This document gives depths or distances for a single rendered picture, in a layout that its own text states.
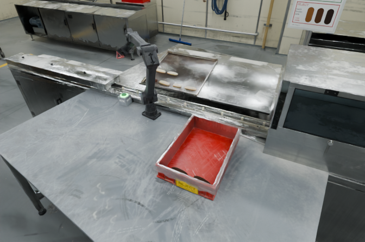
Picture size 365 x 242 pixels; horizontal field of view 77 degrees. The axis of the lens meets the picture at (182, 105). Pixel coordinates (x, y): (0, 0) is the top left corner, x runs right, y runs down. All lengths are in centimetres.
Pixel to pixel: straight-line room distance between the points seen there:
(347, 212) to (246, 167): 65
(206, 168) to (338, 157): 66
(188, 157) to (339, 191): 85
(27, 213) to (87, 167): 115
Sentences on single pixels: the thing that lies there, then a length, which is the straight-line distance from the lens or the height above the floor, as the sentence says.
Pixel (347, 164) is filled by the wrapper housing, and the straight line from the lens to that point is 144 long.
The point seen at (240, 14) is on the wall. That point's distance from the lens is 520.
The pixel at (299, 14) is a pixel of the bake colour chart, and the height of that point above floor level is 138.
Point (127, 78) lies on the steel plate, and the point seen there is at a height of 82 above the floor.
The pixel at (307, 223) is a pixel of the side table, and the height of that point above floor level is 82.
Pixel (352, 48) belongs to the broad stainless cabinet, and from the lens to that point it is 315.
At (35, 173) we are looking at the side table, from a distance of 151.
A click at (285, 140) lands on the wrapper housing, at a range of 136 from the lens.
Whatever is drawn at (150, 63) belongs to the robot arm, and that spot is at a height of 128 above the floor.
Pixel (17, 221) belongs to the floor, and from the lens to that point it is 246.
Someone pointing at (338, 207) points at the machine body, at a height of 58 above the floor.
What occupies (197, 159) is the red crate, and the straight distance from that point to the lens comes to 133.
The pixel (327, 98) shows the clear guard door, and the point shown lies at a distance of 121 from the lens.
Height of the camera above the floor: 182
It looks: 35 degrees down
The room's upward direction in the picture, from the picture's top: 1 degrees counter-clockwise
